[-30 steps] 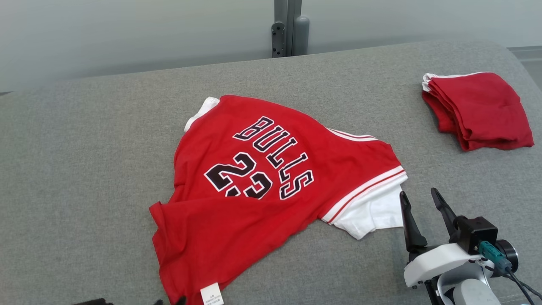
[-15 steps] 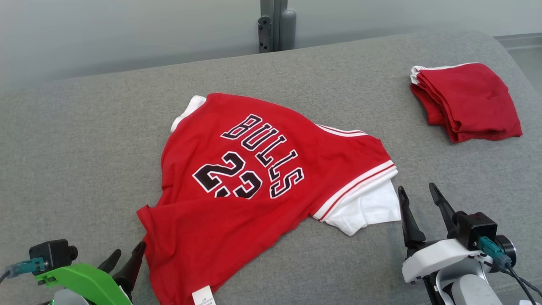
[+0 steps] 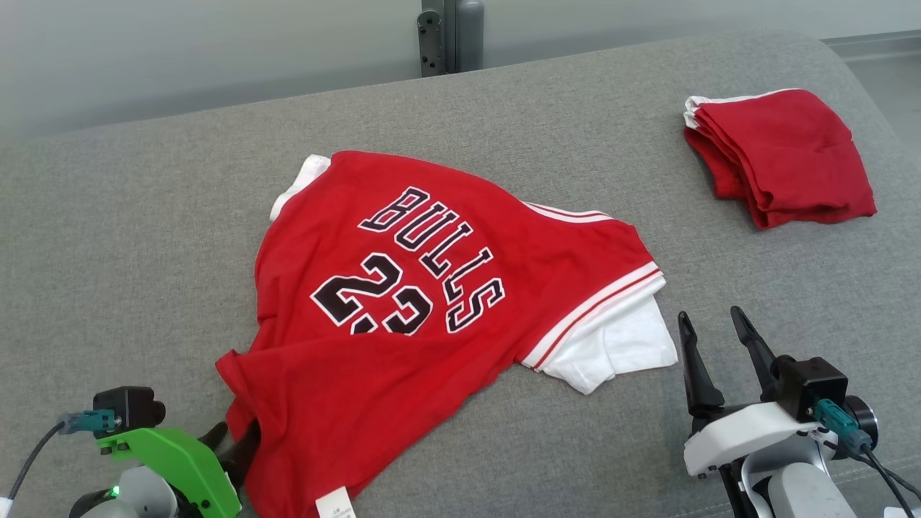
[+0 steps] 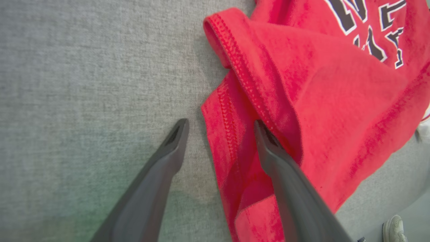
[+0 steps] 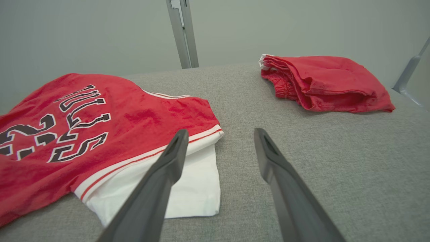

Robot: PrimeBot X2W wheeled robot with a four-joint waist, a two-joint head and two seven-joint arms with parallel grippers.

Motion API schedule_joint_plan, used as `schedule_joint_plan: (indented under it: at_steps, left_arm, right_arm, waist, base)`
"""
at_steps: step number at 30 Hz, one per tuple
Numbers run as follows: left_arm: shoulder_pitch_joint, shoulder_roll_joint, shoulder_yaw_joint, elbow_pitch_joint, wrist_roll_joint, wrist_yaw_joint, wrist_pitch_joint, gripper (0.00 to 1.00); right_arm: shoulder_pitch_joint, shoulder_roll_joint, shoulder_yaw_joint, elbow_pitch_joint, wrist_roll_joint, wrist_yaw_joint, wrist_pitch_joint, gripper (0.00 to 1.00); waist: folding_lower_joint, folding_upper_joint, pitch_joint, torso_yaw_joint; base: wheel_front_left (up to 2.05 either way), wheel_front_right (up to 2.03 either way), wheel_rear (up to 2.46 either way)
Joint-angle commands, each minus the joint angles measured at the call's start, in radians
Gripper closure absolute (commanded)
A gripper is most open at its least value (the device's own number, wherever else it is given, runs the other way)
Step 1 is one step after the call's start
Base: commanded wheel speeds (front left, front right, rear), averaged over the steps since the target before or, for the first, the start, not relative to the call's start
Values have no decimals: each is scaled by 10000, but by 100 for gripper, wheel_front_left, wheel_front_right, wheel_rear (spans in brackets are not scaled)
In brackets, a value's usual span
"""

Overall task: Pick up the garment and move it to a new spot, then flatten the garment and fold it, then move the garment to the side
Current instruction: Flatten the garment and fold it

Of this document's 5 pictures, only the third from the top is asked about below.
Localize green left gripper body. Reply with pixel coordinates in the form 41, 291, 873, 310
97, 427, 242, 518

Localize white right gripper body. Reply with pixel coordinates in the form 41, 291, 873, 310
684, 401, 821, 479

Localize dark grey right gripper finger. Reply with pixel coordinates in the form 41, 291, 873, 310
730, 306, 781, 400
678, 311, 725, 417

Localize red Bulls jersey white trim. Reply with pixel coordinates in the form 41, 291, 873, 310
216, 150, 679, 518

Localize red shorts white side stripe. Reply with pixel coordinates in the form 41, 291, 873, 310
684, 88, 878, 230

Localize grey fabric sofa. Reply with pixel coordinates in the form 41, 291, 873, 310
0, 32, 921, 518

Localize grey round cylinder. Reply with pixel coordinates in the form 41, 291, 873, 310
456, 0, 484, 73

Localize right black cable teal plug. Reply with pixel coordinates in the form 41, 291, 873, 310
815, 399, 921, 518

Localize black cable teal plug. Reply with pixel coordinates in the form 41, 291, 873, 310
815, 399, 921, 518
0, 410, 119, 504

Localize left black cable teal plug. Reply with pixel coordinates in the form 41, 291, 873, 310
0, 410, 119, 504

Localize grey metal post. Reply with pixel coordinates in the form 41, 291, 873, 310
422, 0, 468, 76

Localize dark grey hinge bracket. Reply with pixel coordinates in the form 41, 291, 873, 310
418, 9, 445, 78

